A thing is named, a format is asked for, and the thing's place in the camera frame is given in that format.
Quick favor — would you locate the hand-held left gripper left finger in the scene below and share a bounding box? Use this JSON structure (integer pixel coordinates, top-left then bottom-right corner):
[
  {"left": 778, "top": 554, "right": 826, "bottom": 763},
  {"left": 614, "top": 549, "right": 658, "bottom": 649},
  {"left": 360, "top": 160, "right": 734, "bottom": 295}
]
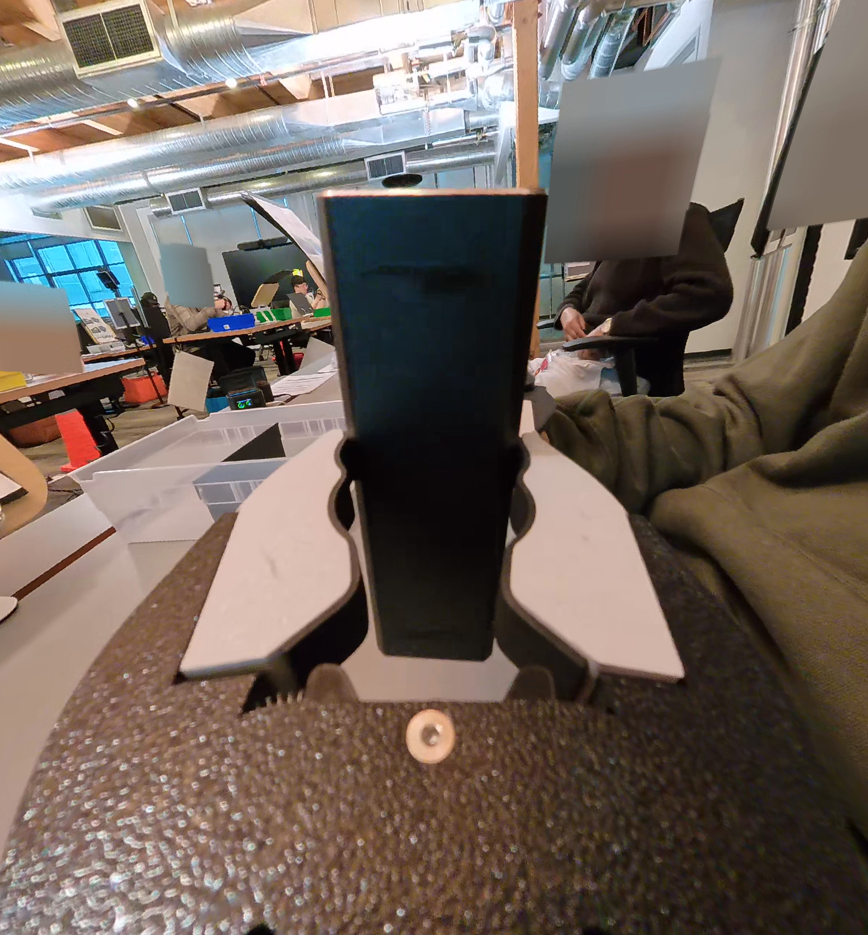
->
[{"left": 178, "top": 426, "right": 370, "bottom": 688}]

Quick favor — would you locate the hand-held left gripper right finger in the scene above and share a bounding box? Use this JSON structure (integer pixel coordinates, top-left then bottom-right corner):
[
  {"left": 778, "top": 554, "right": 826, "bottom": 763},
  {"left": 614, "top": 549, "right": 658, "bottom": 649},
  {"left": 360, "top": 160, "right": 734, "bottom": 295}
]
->
[{"left": 496, "top": 430, "right": 688, "bottom": 702}]

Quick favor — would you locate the black usb hub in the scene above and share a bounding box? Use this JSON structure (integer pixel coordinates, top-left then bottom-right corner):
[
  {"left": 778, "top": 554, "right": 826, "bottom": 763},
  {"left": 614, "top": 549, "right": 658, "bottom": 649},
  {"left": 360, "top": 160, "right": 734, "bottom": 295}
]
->
[{"left": 317, "top": 186, "right": 549, "bottom": 662}]

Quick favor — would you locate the person's right forearm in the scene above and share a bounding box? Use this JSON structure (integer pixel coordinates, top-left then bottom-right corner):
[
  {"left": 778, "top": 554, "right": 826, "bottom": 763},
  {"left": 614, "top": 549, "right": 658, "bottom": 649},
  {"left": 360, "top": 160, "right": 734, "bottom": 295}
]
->
[{"left": 542, "top": 343, "right": 829, "bottom": 516}]

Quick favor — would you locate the grey desk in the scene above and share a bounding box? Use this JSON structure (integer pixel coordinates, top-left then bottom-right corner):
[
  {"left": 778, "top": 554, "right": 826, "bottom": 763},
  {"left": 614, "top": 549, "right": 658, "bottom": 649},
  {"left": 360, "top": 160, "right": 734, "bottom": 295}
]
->
[
  {"left": 0, "top": 493, "right": 117, "bottom": 600},
  {"left": 0, "top": 537, "right": 522, "bottom": 914}
]

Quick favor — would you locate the wooden top desk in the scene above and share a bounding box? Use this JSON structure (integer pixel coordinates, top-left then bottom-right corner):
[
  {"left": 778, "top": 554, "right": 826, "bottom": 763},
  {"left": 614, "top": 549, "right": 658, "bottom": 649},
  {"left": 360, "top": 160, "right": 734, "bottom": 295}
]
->
[
  {"left": 164, "top": 318, "right": 332, "bottom": 374},
  {"left": 0, "top": 358, "right": 146, "bottom": 439}
]

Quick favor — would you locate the white plastic bag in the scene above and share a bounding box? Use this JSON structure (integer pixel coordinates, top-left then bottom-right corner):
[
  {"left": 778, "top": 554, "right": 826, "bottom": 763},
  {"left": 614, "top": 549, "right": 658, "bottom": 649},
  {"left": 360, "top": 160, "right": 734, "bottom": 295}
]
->
[{"left": 532, "top": 351, "right": 610, "bottom": 399}]

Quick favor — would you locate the clear plastic bin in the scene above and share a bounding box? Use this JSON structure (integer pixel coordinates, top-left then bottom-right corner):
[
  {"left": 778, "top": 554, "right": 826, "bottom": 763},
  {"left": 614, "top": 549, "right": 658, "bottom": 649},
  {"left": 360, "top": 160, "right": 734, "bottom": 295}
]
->
[{"left": 69, "top": 400, "right": 347, "bottom": 543}]

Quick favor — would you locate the grey card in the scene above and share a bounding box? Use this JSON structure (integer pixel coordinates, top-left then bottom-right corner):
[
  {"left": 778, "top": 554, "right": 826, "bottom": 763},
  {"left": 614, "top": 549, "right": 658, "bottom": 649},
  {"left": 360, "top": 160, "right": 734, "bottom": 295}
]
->
[{"left": 167, "top": 352, "right": 216, "bottom": 413}]

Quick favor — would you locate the orange traffic cone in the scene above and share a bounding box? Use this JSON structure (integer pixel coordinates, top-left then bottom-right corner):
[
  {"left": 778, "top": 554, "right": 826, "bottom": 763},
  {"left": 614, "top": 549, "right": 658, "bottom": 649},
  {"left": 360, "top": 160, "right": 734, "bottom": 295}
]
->
[{"left": 55, "top": 409, "right": 102, "bottom": 472}]

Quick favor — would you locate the wooden sign stand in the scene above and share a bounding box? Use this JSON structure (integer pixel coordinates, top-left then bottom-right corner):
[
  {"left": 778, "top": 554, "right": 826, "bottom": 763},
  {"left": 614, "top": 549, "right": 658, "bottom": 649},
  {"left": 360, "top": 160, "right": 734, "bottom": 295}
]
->
[{"left": 0, "top": 405, "right": 48, "bottom": 538}]

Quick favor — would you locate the black screen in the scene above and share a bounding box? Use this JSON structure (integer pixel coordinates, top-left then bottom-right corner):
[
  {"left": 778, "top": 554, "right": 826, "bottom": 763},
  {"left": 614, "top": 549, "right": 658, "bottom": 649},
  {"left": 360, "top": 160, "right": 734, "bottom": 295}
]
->
[{"left": 222, "top": 244, "right": 325, "bottom": 308}]

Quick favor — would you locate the white ceiling vent box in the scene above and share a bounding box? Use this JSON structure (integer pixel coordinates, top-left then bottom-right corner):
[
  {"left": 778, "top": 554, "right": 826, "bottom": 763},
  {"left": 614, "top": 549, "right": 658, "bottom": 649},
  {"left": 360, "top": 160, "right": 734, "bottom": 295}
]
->
[{"left": 57, "top": 0, "right": 161, "bottom": 77}]

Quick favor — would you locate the slim wooden post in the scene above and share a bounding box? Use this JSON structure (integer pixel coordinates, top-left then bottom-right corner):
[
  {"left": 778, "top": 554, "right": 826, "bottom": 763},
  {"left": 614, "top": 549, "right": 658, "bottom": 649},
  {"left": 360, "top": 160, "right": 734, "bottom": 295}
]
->
[{"left": 514, "top": 0, "right": 540, "bottom": 191}]

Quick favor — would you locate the silver air duct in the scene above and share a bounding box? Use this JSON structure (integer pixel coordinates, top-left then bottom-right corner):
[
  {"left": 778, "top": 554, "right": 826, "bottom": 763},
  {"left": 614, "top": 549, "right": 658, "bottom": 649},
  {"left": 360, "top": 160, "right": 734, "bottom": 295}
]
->
[
  {"left": 0, "top": 0, "right": 318, "bottom": 136},
  {"left": 0, "top": 102, "right": 508, "bottom": 209}
]

